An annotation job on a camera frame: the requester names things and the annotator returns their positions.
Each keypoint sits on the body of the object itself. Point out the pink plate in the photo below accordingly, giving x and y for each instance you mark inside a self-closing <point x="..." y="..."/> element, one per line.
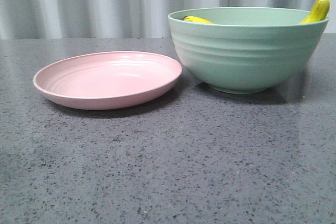
<point x="108" y="80"/>

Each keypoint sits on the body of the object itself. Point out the green ribbed bowl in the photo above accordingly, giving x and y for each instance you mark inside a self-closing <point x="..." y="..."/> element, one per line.
<point x="244" y="50"/>

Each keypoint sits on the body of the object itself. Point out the yellow banana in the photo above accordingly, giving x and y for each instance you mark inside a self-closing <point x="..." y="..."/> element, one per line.
<point x="318" y="12"/>

